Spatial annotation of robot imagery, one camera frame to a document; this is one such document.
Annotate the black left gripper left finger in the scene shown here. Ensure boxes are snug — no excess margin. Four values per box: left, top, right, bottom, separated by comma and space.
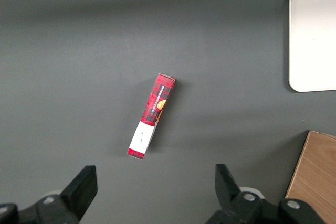
0, 165, 98, 224

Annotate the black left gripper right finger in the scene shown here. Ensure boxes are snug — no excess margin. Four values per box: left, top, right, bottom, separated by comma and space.
206, 164, 325, 224

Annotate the wooden board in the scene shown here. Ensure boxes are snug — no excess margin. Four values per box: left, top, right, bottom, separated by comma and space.
285, 130, 336, 224

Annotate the red plaid shortbread box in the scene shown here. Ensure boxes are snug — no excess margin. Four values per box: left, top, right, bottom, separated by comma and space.
127, 73, 176, 161

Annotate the white plastic tray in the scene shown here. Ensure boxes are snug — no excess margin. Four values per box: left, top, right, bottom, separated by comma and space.
288, 0, 336, 93

